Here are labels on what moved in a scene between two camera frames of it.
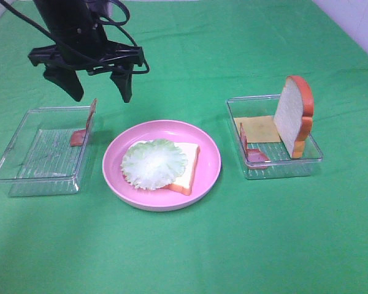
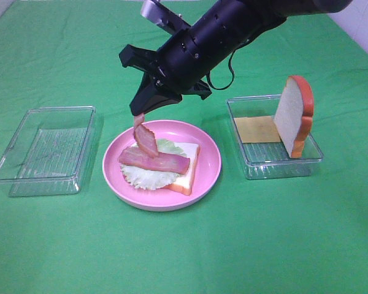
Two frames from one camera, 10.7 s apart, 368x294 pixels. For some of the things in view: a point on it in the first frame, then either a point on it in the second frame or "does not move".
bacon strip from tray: (77, 137) to (136, 157)
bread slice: (184, 184) does not move
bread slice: (293, 117) does not move
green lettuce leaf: (153, 163) does not move
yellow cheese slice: (259, 129) does not move
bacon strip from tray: (253, 155) to (145, 135)
